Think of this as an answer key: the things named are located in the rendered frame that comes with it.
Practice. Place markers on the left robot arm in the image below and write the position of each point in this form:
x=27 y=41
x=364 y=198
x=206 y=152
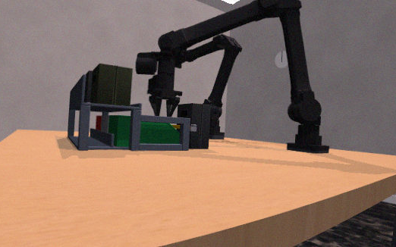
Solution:
x=307 y=110

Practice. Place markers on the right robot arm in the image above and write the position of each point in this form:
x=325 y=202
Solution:
x=215 y=98

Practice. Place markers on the red bin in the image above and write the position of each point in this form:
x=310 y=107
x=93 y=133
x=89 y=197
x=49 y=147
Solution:
x=98 y=122

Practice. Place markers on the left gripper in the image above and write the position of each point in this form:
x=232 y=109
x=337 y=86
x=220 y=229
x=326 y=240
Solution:
x=166 y=91

